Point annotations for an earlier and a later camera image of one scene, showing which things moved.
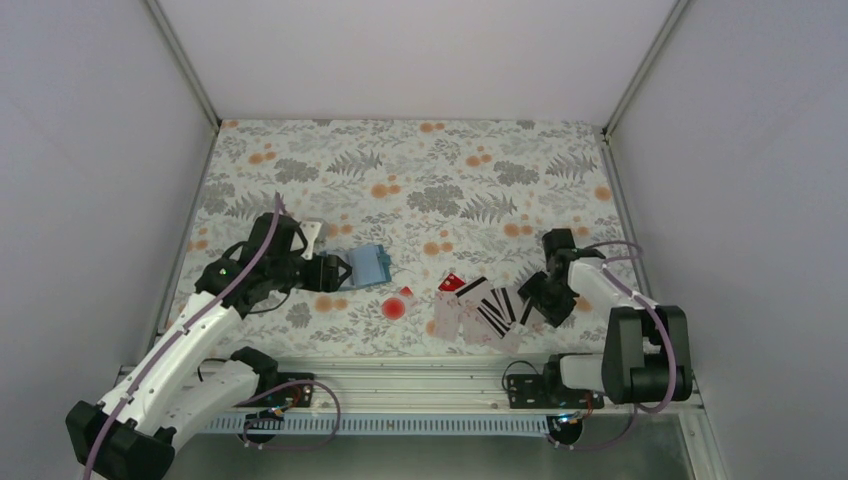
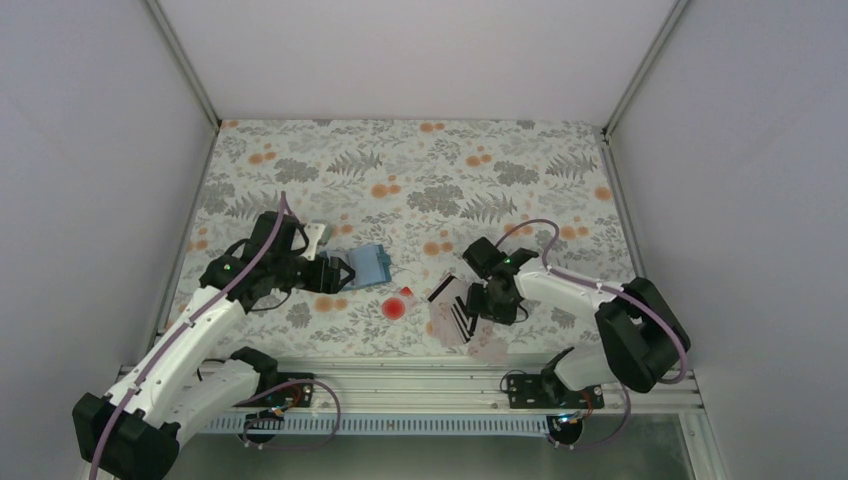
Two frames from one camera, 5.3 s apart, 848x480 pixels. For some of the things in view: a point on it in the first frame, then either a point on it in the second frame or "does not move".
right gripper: [553, 317] → [507, 317]
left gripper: [323, 276] does not move
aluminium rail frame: [415, 388] does not move
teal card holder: [369, 266] does not move
